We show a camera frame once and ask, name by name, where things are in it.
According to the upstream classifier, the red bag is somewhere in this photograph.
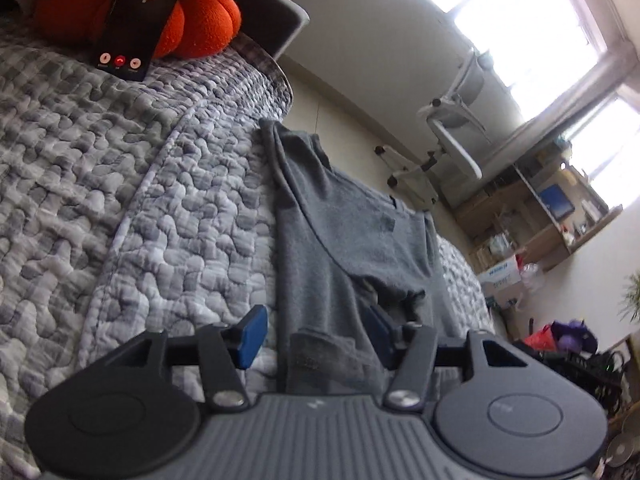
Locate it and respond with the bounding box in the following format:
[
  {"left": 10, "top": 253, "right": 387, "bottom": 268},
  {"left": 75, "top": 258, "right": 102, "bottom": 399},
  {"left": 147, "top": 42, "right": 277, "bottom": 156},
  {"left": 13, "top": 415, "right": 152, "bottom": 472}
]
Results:
[{"left": 521, "top": 324, "right": 557, "bottom": 352}]

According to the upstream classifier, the light gray curtain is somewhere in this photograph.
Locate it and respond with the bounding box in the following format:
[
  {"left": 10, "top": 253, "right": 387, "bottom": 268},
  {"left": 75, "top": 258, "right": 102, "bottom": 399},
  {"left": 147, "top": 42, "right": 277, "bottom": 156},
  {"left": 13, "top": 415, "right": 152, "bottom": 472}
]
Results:
[{"left": 444, "top": 50, "right": 640, "bottom": 212}]

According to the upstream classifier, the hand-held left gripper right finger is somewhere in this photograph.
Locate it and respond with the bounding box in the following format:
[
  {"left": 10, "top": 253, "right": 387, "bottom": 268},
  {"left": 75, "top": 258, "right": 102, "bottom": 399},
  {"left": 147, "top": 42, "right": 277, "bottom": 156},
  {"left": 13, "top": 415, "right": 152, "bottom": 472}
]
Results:
[{"left": 362, "top": 305, "right": 531, "bottom": 414}]

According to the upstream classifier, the floor fan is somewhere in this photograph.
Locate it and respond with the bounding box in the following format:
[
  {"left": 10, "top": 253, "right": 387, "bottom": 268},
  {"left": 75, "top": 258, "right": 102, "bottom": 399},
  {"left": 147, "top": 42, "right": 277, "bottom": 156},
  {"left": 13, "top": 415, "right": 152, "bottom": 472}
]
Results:
[{"left": 604, "top": 431, "right": 640, "bottom": 480}]

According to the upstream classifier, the white gray office chair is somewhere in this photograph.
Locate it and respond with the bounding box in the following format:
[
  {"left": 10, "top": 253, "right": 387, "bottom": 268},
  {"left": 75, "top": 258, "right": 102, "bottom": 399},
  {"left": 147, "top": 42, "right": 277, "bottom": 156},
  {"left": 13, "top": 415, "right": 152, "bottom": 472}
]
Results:
[{"left": 374, "top": 47, "right": 494, "bottom": 207}]

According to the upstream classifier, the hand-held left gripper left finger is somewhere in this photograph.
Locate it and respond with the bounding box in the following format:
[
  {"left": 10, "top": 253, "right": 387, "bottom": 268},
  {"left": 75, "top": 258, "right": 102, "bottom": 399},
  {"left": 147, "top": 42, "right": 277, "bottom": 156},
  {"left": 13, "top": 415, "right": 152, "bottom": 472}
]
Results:
[{"left": 120, "top": 305, "right": 269, "bottom": 414}]

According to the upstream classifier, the laptop with blue screen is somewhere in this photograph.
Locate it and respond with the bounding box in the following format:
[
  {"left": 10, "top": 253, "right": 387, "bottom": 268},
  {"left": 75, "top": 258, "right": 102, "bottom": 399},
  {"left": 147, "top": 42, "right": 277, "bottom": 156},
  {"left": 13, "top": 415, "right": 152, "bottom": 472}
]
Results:
[{"left": 537, "top": 183, "right": 577, "bottom": 222}]

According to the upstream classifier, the white cardboard box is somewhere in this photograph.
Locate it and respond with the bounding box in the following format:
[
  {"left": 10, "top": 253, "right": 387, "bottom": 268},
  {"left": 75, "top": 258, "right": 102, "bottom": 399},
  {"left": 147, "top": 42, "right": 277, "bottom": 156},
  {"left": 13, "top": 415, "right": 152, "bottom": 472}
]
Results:
[{"left": 476, "top": 254, "right": 527, "bottom": 307}]

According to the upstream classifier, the black wire basket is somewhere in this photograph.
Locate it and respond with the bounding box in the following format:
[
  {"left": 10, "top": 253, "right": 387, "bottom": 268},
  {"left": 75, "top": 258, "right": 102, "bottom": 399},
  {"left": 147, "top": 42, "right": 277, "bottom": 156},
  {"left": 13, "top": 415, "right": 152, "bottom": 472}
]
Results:
[{"left": 539, "top": 349, "right": 627, "bottom": 417}]

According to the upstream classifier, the green plant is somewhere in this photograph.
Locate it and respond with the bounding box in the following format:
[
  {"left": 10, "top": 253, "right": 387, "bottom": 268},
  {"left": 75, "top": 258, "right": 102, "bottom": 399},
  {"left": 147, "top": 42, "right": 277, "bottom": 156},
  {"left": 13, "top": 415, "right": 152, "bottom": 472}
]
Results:
[{"left": 619, "top": 269, "right": 640, "bottom": 327}]

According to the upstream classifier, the orange flower cushion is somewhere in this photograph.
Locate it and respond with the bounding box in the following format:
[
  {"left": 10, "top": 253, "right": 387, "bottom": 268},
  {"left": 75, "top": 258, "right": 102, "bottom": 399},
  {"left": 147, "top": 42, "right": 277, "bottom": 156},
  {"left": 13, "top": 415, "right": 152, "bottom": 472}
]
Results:
[{"left": 32, "top": 0, "right": 287, "bottom": 62}]

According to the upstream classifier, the wooden desk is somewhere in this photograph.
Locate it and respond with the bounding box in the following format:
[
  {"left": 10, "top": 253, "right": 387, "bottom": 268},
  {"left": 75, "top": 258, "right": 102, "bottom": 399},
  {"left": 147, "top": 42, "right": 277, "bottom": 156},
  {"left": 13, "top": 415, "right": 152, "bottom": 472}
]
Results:
[{"left": 451, "top": 142, "right": 624, "bottom": 272}]

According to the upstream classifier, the gray white quilted blanket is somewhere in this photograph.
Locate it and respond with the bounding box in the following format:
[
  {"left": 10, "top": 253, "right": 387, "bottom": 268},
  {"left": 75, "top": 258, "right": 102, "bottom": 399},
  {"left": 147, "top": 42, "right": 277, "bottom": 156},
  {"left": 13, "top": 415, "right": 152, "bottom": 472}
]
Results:
[{"left": 0, "top": 12, "right": 502, "bottom": 480}]

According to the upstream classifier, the clear plastic bag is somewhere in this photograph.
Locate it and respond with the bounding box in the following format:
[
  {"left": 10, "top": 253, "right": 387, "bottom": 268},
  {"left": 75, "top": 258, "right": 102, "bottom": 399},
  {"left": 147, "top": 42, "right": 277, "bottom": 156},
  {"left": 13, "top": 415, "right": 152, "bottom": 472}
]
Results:
[{"left": 519, "top": 261, "right": 544, "bottom": 292}]

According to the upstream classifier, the dark gray sofa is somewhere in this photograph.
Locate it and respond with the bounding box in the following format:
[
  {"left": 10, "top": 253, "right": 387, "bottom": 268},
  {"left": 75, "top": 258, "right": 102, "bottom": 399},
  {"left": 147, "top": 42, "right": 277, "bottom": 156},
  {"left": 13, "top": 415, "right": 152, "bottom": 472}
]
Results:
[{"left": 239, "top": 0, "right": 311, "bottom": 62}]

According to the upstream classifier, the black smartphone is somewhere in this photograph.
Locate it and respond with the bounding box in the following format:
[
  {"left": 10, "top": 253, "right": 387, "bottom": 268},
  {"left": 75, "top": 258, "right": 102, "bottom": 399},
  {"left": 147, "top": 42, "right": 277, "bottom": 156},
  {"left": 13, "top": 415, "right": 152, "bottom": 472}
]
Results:
[{"left": 92, "top": 0, "right": 199, "bottom": 83}]

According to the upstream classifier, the gray t-shirt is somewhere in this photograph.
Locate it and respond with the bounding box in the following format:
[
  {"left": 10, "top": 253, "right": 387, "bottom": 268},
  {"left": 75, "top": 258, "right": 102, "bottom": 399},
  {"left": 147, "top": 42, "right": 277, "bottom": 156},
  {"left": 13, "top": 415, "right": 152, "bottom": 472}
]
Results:
[{"left": 258, "top": 117, "right": 464, "bottom": 397}]

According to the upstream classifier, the purple plush toy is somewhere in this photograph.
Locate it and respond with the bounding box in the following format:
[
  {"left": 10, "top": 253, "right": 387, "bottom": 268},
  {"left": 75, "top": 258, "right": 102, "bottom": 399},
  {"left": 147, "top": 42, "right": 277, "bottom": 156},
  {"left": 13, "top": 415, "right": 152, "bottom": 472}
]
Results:
[{"left": 551, "top": 318, "right": 599, "bottom": 354}]

